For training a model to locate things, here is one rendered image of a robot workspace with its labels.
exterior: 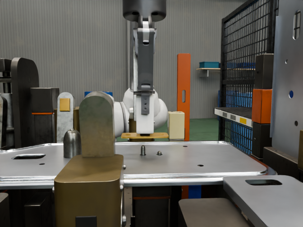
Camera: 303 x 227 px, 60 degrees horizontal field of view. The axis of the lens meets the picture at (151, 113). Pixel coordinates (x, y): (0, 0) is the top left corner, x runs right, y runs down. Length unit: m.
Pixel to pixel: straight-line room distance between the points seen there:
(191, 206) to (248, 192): 0.07
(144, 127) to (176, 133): 0.15
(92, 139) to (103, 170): 0.05
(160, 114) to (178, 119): 0.60
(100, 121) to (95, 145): 0.03
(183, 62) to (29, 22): 8.07
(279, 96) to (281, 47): 0.09
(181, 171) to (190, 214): 0.09
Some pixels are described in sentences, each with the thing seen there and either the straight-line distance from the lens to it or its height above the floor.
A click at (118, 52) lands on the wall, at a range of 8.32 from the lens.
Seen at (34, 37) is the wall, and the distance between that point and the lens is 8.49.
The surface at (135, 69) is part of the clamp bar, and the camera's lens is 0.61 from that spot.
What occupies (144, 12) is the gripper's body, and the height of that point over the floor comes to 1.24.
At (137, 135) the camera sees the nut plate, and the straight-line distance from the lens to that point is 0.47.
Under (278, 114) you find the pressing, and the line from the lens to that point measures 0.57.
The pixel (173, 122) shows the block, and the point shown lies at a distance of 0.59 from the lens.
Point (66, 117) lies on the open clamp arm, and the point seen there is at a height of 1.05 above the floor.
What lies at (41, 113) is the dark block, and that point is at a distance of 0.69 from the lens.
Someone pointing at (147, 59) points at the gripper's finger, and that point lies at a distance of 0.42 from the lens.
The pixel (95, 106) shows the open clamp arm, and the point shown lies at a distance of 0.29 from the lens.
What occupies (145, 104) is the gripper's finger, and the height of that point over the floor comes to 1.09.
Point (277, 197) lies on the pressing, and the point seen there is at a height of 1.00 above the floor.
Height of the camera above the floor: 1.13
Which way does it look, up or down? 6 degrees down
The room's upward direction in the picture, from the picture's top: straight up
